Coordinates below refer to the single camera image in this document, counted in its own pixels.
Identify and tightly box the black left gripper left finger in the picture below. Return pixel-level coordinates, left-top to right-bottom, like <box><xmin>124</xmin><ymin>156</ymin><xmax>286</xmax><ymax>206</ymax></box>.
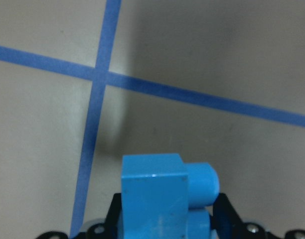
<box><xmin>104</xmin><ymin>193</ymin><xmax>123</xmax><ymax>239</ymax></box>

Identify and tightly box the blue three-stud toy block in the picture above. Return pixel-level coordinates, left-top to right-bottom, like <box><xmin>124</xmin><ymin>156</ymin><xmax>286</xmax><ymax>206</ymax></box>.
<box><xmin>117</xmin><ymin>153</ymin><xmax>220</xmax><ymax>239</ymax></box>

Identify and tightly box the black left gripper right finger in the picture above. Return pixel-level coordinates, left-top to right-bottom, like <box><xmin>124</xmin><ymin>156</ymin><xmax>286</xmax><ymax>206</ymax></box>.
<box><xmin>211</xmin><ymin>193</ymin><xmax>243</xmax><ymax>239</ymax></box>

